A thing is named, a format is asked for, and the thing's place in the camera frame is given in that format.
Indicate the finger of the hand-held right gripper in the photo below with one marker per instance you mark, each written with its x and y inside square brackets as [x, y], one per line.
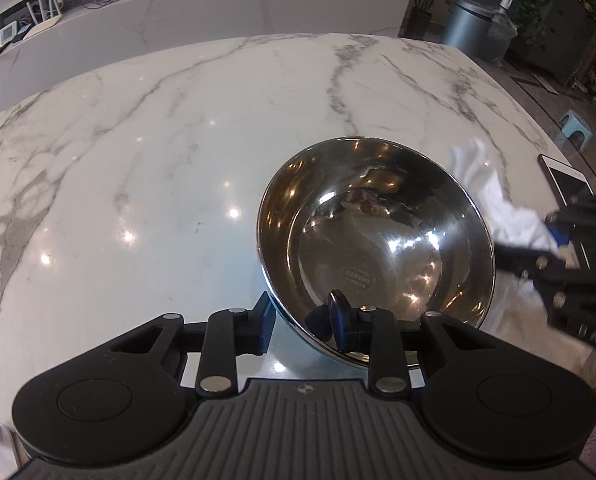
[518, 257]
[558, 232]

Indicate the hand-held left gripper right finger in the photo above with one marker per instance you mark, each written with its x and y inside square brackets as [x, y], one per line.
[338, 327]

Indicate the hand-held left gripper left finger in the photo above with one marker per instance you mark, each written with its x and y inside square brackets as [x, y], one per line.
[264, 327]

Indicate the white cloth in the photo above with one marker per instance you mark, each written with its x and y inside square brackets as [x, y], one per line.
[498, 200]

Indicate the blue steel bowl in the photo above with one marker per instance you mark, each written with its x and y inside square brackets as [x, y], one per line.
[378, 240]

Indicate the white smartphone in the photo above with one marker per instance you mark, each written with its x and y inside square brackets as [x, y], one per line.
[568, 177]

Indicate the blue plastic stool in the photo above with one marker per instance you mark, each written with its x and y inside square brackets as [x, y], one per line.
[575, 127]

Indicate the flat cardboard sheet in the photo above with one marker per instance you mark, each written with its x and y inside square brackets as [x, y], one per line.
[533, 84]

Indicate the grey cabinet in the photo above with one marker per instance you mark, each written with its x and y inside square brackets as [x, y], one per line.
[563, 40]

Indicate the clear water jug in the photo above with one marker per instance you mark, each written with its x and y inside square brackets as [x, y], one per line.
[500, 32]

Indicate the grey trash can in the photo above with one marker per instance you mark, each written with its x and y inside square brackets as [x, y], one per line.
[465, 30]

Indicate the marble media console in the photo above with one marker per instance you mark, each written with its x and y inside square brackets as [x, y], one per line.
[203, 15]

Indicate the white router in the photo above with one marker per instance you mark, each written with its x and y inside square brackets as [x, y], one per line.
[45, 22]

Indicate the white digital clock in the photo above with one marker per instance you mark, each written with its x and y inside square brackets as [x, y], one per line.
[8, 32]

